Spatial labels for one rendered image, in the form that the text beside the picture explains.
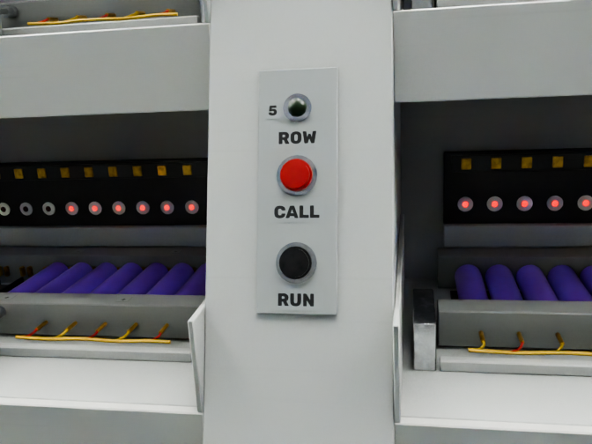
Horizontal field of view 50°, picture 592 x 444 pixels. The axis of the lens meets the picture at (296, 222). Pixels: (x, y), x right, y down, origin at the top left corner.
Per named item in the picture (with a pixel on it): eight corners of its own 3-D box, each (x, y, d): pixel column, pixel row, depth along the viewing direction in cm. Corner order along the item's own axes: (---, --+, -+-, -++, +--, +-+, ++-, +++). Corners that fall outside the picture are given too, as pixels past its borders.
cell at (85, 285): (120, 284, 49) (79, 319, 43) (99, 284, 50) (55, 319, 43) (117, 262, 49) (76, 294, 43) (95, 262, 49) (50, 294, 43)
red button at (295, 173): (311, 190, 31) (311, 158, 31) (279, 190, 31) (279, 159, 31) (314, 193, 32) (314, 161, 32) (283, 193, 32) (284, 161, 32)
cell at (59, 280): (96, 284, 50) (52, 319, 43) (74, 284, 50) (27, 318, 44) (92, 262, 49) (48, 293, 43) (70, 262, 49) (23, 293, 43)
